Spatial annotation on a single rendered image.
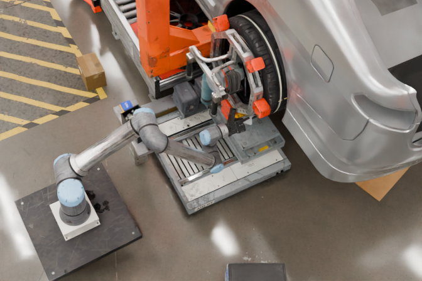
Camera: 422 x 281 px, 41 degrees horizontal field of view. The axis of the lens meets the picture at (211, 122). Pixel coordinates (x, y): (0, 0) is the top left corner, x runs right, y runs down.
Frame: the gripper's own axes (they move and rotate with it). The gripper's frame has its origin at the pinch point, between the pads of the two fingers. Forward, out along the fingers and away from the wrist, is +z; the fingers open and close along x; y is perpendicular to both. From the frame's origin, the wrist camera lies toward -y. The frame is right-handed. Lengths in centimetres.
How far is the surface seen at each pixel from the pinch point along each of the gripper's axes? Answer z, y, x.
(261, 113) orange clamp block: -5.3, -5.7, 26.8
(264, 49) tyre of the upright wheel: 6, -42, 31
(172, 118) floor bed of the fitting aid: -30, 1, -79
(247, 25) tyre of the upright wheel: 5, -57, 19
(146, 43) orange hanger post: -43, -62, -31
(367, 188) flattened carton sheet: 72, 85, -3
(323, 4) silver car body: 14, -62, 89
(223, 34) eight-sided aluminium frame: -6, -55, 8
